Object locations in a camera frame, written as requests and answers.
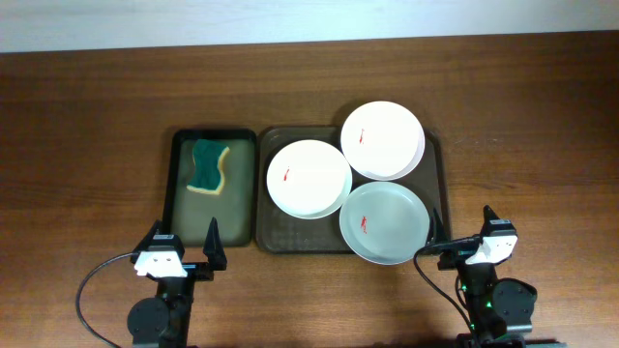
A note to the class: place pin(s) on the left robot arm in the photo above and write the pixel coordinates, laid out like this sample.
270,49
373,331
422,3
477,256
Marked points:
164,319

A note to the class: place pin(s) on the green yellow sponge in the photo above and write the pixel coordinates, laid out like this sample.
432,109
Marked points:
208,157

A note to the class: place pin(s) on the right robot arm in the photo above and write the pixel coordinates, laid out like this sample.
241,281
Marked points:
497,310

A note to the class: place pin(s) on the black water tray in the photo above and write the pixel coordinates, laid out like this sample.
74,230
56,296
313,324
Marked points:
188,214

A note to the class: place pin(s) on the white plate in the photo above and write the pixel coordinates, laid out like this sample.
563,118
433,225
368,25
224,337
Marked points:
309,179
384,223
382,140

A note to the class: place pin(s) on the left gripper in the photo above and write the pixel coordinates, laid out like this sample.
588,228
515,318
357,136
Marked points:
194,269

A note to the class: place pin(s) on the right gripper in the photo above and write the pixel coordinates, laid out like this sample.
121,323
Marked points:
455,257

